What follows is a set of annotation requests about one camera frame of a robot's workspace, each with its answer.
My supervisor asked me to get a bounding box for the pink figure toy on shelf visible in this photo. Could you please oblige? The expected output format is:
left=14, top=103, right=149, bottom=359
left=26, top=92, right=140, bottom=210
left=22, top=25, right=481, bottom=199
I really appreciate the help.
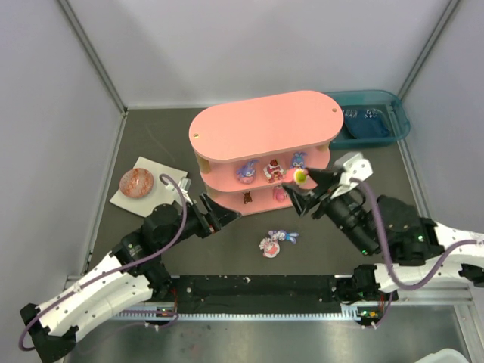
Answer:
left=273, top=185, right=288, bottom=203

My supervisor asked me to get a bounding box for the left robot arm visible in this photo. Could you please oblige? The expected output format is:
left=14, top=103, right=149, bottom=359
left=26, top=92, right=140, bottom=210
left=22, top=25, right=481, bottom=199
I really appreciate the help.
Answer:
left=20, top=194, right=241, bottom=362

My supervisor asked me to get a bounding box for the purple long-ear bunny toy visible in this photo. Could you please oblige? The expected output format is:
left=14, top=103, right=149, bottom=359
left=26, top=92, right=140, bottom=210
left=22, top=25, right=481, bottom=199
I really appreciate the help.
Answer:
left=290, top=151, right=307, bottom=169

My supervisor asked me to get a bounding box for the red patterned bowl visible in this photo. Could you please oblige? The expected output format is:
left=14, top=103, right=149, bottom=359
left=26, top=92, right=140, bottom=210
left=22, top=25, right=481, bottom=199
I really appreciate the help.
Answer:
left=119, top=168, right=154, bottom=199

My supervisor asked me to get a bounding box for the purple bunny striped shirt toy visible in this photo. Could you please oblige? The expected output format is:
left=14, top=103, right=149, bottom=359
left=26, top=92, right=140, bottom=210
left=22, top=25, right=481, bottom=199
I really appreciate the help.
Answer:
left=268, top=230, right=299, bottom=244

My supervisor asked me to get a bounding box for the teal plastic bin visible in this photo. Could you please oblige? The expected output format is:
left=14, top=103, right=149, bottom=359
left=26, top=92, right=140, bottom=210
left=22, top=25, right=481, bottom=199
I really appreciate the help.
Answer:
left=327, top=90, right=411, bottom=150

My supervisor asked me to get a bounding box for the red strawberry cake toy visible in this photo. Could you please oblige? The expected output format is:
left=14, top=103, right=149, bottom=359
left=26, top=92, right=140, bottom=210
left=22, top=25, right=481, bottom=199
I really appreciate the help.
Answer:
left=263, top=159, right=284, bottom=183

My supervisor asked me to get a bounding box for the purple bunny head toy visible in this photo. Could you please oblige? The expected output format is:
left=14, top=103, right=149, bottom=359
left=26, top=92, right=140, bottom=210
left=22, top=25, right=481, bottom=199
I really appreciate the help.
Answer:
left=236, top=160, right=259, bottom=185

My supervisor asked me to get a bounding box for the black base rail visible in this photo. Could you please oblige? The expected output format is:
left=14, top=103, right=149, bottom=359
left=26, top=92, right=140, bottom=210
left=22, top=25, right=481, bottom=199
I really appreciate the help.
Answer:
left=150, top=275, right=361, bottom=313

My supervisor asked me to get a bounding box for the pink doll green bow toy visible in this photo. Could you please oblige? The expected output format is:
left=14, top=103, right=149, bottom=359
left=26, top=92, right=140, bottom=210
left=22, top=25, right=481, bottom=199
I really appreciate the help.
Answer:
left=283, top=168, right=309, bottom=185

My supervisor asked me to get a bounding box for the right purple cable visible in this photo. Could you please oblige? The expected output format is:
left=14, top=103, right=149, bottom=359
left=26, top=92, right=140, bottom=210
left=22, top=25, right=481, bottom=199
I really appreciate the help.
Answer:
left=355, top=180, right=484, bottom=291

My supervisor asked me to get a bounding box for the pink bonnet melody toy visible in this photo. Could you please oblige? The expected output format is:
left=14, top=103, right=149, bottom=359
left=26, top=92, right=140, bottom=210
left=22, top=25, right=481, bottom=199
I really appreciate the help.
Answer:
left=259, top=238, right=280, bottom=259

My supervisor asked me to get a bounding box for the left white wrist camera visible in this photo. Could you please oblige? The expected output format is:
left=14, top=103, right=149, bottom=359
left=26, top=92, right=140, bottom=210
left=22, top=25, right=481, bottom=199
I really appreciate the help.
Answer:
left=172, top=177, right=192, bottom=205

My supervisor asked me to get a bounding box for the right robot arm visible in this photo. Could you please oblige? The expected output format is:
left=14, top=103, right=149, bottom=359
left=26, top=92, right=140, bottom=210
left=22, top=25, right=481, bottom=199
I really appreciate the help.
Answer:
left=282, top=168, right=483, bottom=293

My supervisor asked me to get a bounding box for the white square plate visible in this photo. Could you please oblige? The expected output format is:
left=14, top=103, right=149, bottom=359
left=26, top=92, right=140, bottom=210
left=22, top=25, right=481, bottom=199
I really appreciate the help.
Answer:
left=110, top=157, right=188, bottom=217

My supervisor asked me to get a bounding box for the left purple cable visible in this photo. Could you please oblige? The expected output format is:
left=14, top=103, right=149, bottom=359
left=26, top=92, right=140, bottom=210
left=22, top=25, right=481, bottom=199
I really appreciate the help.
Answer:
left=17, top=173, right=187, bottom=351

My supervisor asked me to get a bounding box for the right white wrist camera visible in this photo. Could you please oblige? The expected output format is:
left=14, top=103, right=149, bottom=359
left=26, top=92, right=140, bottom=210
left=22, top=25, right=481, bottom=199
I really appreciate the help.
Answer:
left=334, top=151, right=373, bottom=188

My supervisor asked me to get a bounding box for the pink three-tier toy shelf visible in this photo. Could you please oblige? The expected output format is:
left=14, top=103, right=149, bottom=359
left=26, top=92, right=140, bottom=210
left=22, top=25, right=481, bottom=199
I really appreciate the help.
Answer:
left=188, top=91, right=343, bottom=216

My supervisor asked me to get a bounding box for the small brown bear toy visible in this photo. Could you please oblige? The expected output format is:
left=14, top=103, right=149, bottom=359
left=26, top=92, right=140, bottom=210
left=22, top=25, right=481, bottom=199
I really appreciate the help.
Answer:
left=243, top=191, right=253, bottom=204

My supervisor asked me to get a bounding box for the white slotted cable duct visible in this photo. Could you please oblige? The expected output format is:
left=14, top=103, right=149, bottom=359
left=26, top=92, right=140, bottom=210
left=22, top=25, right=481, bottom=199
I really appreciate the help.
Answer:
left=109, top=305, right=383, bottom=322

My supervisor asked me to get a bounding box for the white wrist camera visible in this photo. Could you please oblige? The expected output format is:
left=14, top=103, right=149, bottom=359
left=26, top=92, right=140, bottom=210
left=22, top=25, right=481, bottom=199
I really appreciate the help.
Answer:
left=334, top=151, right=373, bottom=188
left=172, top=177, right=192, bottom=205

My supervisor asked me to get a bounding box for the purple cable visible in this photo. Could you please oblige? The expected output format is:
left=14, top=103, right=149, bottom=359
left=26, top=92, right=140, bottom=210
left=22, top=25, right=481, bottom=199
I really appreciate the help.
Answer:
left=17, top=173, right=187, bottom=351
left=355, top=180, right=484, bottom=291

